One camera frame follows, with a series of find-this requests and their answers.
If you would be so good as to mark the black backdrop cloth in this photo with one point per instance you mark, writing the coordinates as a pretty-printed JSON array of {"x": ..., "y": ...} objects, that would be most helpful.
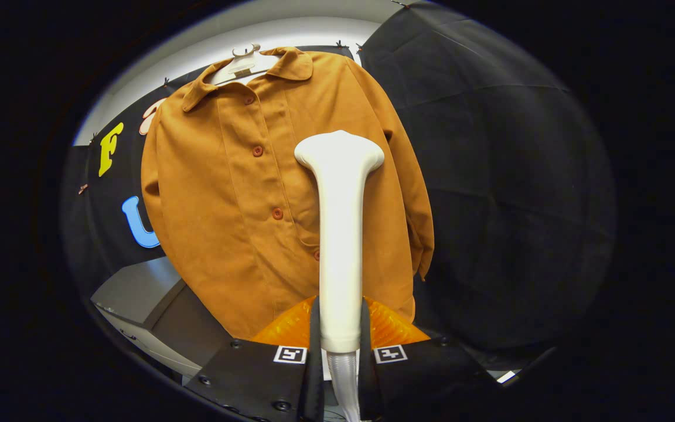
[
  {"x": 519, "y": 205},
  {"x": 120, "y": 187},
  {"x": 77, "y": 234}
]

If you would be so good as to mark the white garment steamer head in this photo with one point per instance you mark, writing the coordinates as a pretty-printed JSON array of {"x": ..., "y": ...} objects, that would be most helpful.
[{"x": 340, "y": 264}]

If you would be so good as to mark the orange button-up shirt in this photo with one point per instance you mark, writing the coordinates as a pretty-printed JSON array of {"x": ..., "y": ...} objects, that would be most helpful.
[{"x": 226, "y": 205}]

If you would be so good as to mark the white clothes hanger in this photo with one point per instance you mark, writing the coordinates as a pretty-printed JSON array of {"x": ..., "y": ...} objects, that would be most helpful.
[{"x": 244, "y": 64}]

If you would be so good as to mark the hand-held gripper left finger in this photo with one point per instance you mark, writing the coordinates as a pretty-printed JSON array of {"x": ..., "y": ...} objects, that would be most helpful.
[{"x": 255, "y": 381}]

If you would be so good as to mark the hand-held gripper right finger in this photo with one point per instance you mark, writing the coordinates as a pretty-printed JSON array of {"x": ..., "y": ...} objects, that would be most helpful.
[{"x": 425, "y": 381}]

